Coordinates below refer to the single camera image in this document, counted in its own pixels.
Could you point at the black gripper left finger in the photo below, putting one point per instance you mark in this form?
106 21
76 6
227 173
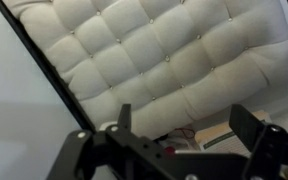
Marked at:
84 150

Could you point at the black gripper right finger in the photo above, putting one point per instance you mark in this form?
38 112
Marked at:
270 150

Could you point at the white book with green stripe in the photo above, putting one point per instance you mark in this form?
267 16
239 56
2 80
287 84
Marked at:
224 140

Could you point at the large white tufted cushion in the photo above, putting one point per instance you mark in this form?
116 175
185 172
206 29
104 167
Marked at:
150 60

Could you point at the black bench back rail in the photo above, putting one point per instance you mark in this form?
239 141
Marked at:
44 66

